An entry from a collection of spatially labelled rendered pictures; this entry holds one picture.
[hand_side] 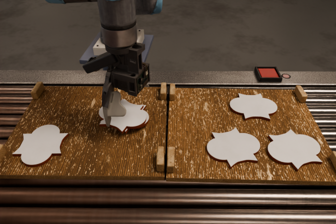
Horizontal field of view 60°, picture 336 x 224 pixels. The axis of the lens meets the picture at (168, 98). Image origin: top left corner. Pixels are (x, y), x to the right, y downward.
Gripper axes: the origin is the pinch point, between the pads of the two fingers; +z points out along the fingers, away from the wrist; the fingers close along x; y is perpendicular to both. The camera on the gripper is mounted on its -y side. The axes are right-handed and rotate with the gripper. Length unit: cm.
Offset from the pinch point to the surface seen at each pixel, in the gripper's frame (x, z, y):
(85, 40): 185, 99, -168
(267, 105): 22.2, 3.9, 35.5
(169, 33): 240, 98, -89
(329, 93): 41, 7, 53
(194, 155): -3.3, 4.9, 22.1
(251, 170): -2.2, 4.9, 35.8
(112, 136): -5.9, 4.9, 0.4
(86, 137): -8.8, 4.9, -5.7
